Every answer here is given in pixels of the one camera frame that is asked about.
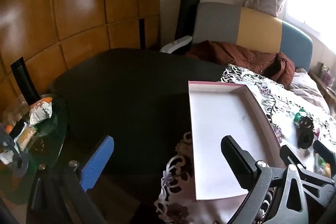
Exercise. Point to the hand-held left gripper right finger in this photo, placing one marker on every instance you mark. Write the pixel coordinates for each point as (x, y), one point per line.
(236, 158)

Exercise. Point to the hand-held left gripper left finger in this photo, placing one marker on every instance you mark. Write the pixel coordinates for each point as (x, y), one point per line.
(97, 163)

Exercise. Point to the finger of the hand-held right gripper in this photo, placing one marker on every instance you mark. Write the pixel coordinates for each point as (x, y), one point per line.
(324, 150)
(287, 154)

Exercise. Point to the pink-edged white box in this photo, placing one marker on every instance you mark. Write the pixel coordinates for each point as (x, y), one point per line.
(218, 129)

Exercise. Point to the black cylinder with silver end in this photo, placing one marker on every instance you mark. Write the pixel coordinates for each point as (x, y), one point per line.
(305, 138)

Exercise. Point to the brown pine cone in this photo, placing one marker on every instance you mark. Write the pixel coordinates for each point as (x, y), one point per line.
(307, 123)

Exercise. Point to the green plug-in device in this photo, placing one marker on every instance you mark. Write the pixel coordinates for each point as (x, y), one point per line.
(299, 115)

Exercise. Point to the floral embroidered tablecloth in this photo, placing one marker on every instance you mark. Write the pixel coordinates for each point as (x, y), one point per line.
(278, 106)

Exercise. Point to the glass side table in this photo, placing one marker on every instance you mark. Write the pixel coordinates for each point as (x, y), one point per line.
(50, 140)

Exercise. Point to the pale pink bedsheet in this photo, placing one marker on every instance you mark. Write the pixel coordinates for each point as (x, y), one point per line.
(309, 87)

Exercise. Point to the wooden bedside shelf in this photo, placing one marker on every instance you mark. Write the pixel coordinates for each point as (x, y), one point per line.
(324, 82)

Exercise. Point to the yellow snack packet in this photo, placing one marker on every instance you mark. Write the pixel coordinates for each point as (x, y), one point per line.
(25, 137)

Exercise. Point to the crumpled white snack bag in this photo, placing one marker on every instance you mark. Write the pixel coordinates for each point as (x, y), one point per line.
(40, 111)

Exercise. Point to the brown quilted blanket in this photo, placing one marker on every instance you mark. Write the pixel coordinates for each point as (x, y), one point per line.
(236, 56)

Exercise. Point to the black tube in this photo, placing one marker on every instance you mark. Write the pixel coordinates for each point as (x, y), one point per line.
(25, 79)

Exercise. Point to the white pillow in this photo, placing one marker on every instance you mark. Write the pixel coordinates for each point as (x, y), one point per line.
(176, 44)

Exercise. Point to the grey yellow blue headboard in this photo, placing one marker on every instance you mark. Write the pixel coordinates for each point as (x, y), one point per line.
(260, 27)

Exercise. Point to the rolled black mat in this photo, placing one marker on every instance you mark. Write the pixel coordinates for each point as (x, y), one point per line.
(187, 14)

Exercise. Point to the wooden wardrobe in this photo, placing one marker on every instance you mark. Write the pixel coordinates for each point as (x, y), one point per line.
(78, 3)

